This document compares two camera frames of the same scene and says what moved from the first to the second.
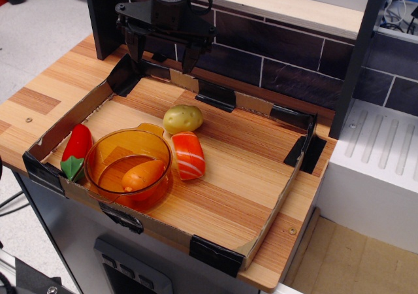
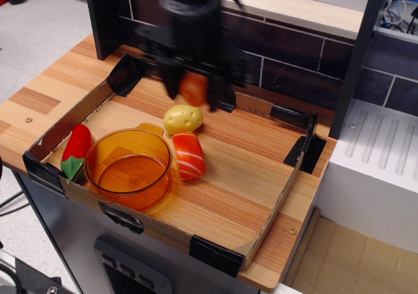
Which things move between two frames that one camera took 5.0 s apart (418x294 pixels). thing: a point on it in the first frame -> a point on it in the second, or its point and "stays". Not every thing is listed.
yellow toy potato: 181,118 stays
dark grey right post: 360,53 stays
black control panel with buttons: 123,272 stays
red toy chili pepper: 76,152 stays
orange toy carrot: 142,174 -> 193,87
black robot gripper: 176,19 -> 191,34
